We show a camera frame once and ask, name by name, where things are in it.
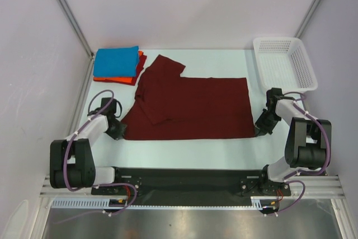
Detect aluminium frame post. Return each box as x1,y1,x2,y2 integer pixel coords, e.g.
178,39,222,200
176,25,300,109
56,0,94,59
294,0,323,39

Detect white slotted cable duct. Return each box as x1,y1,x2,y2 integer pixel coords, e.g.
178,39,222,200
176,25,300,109
51,197,278,211

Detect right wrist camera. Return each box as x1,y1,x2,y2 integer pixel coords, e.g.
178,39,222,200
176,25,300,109
266,88,283,101

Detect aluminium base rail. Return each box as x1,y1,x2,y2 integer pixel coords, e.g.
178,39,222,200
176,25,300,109
39,176,345,199

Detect folded orange t shirt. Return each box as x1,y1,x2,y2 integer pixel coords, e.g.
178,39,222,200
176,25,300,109
92,50,144,85

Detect folded blue t shirt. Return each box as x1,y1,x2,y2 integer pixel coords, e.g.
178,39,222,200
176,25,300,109
93,46,139,78

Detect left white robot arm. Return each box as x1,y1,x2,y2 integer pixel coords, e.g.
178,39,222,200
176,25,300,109
49,97,126,194

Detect dark red t shirt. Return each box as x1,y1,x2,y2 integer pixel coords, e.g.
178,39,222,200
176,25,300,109
122,55,255,140
95,54,148,86

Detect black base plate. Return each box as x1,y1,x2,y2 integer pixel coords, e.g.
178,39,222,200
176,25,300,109
91,168,305,205

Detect white plastic basket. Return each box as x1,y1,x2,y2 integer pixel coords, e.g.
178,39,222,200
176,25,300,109
253,37,318,93

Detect left aluminium frame post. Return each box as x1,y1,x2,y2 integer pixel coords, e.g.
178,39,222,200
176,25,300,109
56,0,94,59

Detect right aluminium frame post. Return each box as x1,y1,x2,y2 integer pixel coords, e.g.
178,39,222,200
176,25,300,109
294,0,323,39

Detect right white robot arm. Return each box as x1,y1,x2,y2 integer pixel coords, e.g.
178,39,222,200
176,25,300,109
255,88,332,195

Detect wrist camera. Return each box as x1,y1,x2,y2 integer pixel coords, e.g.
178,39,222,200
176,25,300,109
266,88,283,101
101,97,117,114

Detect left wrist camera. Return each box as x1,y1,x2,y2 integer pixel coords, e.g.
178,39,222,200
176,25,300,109
101,97,117,114

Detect folded dark red t shirt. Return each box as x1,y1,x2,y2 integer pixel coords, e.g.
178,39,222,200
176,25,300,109
95,54,148,86

